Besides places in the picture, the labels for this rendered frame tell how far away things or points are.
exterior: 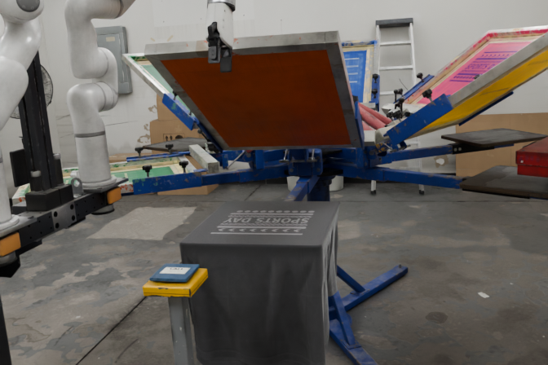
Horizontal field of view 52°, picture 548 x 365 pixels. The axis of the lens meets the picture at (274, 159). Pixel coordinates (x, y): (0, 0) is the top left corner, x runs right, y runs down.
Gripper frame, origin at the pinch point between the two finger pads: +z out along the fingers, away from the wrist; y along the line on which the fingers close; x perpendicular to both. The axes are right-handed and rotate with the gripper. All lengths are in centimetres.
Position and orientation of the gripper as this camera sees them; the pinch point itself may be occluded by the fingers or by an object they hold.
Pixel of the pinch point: (220, 63)
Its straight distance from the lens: 149.4
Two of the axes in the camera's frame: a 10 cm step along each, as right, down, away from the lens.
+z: -0.1, 10.0, -1.0
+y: -2.3, -1.0, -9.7
